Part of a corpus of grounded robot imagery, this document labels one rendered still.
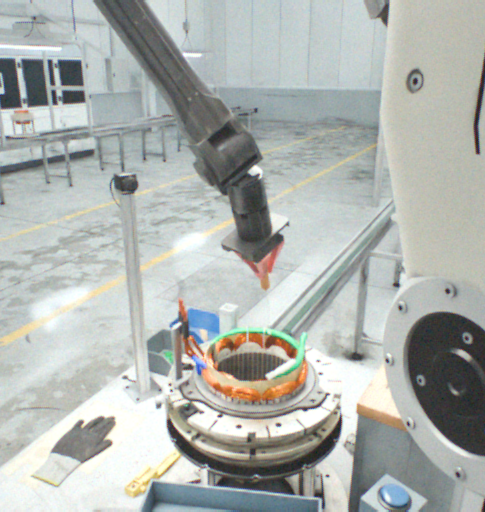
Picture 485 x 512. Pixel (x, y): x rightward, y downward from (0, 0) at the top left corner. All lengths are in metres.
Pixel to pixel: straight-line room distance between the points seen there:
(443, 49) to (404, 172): 0.08
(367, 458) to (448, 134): 0.80
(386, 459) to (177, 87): 0.73
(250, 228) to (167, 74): 0.25
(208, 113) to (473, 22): 0.43
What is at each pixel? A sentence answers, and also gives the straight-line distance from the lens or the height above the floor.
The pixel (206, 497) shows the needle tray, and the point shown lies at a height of 1.05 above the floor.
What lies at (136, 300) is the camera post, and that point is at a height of 1.07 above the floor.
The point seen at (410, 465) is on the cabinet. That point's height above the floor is 0.97.
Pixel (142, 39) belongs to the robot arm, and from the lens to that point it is 0.66.
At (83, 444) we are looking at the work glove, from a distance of 1.30.
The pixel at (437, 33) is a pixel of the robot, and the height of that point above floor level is 1.64.
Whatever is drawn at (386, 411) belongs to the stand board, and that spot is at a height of 1.07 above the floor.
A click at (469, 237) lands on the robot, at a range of 0.31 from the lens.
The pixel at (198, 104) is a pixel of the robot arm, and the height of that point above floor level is 1.59.
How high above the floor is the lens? 1.62
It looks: 21 degrees down
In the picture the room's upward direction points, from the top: straight up
